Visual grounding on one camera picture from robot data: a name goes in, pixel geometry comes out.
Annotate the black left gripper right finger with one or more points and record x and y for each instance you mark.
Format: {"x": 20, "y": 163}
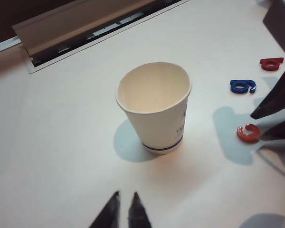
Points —
{"x": 137, "y": 213}

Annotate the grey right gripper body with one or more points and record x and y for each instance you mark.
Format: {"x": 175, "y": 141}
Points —
{"x": 282, "y": 26}

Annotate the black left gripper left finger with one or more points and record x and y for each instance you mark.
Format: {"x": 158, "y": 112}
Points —
{"x": 109, "y": 213}

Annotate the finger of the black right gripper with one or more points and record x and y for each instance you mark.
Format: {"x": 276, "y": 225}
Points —
{"x": 282, "y": 131}
{"x": 280, "y": 95}

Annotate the red magnet letter c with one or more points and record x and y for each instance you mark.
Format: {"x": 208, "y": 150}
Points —
{"x": 248, "y": 140}

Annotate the blue magnet letter g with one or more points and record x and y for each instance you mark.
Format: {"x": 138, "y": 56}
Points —
{"x": 248, "y": 86}

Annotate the red magnet letter q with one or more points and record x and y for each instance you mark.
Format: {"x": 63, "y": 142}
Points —
{"x": 263, "y": 64}

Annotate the white paper cup blue band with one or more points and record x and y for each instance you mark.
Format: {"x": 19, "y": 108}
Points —
{"x": 156, "y": 123}

